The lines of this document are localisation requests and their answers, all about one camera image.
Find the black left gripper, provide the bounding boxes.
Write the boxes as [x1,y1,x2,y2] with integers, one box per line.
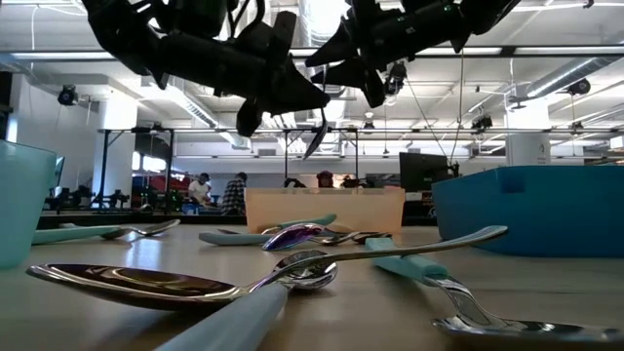
[155,12,332,138]

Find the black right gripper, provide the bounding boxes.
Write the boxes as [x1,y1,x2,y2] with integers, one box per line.
[305,4,464,109]

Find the silver spoon teal handle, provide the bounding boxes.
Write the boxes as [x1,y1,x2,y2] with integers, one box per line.
[30,218,182,247]
[301,62,330,162]
[364,236,624,345]
[198,228,363,247]

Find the black monitor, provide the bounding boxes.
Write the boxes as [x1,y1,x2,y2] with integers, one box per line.
[399,151,450,193]

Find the blue plastic bin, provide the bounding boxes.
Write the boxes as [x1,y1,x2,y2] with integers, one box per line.
[431,165,624,259]

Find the black background robot arms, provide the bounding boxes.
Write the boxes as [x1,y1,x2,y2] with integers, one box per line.
[46,183,132,214]

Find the green translucent plastic bin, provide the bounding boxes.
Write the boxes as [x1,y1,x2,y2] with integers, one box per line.
[0,139,59,270]

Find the black frame rig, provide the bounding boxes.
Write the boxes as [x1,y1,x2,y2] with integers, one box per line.
[284,128,361,187]
[96,127,176,212]

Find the silver spoon light blue handle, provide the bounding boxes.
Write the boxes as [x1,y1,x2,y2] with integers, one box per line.
[340,230,394,246]
[154,249,339,351]
[58,221,132,241]

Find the black aluminium table frame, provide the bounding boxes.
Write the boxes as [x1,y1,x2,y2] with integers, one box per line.
[37,210,438,231]

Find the silver ventilation duct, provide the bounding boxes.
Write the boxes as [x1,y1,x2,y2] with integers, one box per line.
[509,56,624,106]

